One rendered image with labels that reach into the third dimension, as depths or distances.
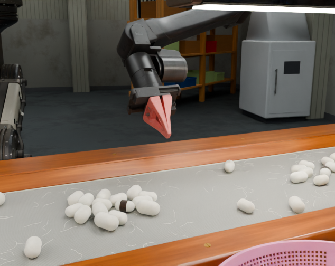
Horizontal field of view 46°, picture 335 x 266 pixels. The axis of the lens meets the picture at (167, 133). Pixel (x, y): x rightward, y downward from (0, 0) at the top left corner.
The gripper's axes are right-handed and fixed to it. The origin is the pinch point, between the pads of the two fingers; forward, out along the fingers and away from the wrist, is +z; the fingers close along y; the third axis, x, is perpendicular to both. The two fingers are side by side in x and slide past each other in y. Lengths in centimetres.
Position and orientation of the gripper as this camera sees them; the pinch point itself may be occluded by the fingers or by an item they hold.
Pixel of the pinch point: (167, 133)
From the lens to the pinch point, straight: 75.0
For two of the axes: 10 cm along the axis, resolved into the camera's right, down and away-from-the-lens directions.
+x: -2.4, 6.1, 7.6
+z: 3.3, 7.8, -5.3
